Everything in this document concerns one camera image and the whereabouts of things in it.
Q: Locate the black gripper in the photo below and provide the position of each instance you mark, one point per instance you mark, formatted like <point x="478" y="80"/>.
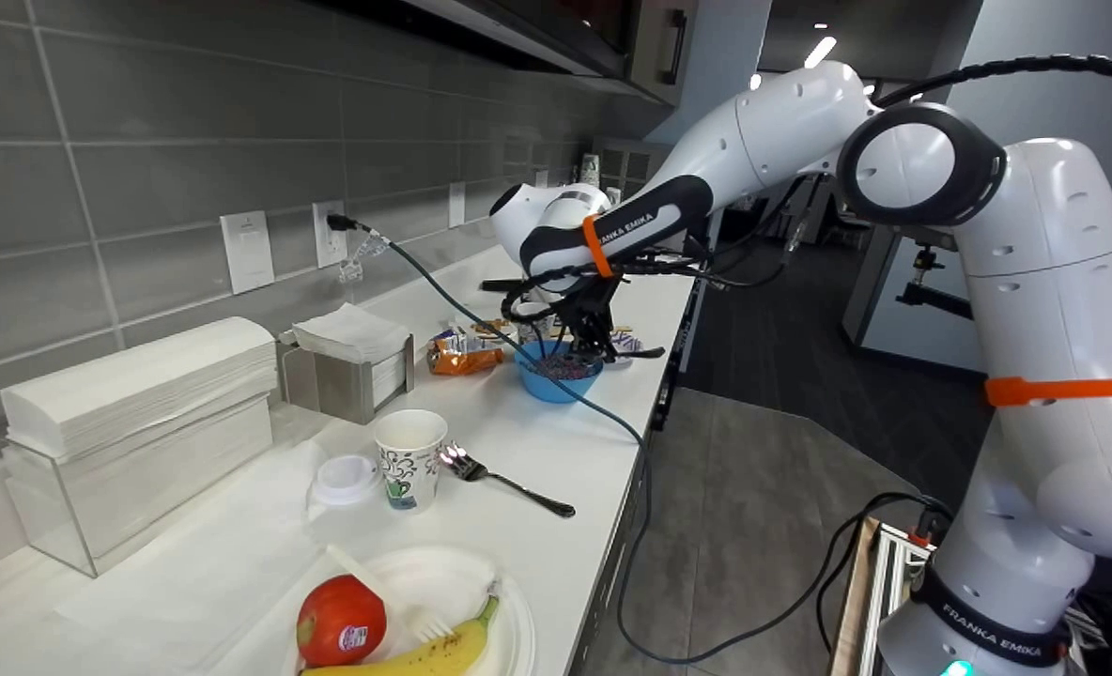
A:
<point x="592" y="301"/>

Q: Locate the folded white paper towels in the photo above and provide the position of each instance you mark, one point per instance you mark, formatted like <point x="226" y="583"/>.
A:
<point x="144" y="380"/>

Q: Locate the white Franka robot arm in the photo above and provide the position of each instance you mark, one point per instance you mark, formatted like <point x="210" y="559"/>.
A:
<point x="1045" y="476"/>

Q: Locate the white plastic fork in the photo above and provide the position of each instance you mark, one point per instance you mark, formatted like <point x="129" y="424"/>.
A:
<point x="428" y="623"/>

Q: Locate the yellow banana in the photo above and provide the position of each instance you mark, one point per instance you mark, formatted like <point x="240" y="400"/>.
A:
<point x="447" y="655"/>

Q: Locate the metal napkin holder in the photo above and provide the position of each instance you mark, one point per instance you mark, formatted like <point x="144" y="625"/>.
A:
<point x="341" y="389"/>

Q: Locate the white wall outlet plate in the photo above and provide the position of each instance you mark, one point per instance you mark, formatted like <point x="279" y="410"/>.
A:
<point x="245" y="249"/>
<point x="323" y="249"/>
<point x="455" y="205"/>

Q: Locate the white paper plate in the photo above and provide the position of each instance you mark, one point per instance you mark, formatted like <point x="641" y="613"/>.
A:
<point x="455" y="583"/>

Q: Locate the clear acrylic towel dispenser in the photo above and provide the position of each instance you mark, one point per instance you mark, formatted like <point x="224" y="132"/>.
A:
<point x="144" y="501"/>

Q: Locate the white napkin stack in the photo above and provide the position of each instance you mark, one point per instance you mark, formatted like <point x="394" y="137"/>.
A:
<point x="350" y="332"/>

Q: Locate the stack of paper cups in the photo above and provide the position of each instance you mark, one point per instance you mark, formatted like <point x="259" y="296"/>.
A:
<point x="592" y="172"/>

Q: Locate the black kitchen tongs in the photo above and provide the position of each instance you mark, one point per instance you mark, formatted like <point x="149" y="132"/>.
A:
<point x="498" y="287"/>

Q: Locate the red apple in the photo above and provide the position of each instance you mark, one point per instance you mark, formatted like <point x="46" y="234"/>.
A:
<point x="334" y="623"/>

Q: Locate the blue bowl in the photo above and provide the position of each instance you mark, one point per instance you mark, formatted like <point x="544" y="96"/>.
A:
<point x="542" y="389"/>

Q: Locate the printed paper cup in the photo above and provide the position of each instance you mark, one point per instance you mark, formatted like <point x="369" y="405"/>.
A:
<point x="408" y="476"/>

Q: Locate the red green blue beads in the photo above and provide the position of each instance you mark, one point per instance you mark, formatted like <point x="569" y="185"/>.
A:
<point x="558" y="371"/>

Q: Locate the wooden frame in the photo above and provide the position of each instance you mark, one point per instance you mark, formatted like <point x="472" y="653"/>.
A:
<point x="859" y="604"/>

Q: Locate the black camera stand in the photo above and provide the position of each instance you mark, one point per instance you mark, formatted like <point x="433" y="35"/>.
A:
<point x="937" y="300"/>

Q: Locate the dark upper cabinet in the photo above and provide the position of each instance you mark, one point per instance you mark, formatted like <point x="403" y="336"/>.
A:
<point x="518" y="33"/>

